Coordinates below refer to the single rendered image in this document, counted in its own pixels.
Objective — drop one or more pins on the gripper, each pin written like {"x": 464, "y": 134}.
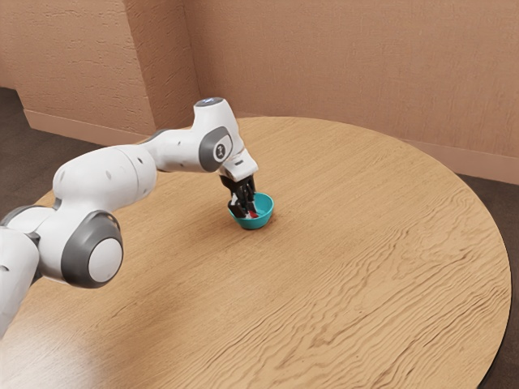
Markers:
{"x": 237, "y": 185}

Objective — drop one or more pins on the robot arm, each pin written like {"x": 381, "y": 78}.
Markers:
{"x": 121, "y": 170}

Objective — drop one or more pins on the small red object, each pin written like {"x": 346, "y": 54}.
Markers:
{"x": 254, "y": 214}

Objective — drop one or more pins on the teal bowl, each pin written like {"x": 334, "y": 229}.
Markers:
{"x": 261, "y": 215}

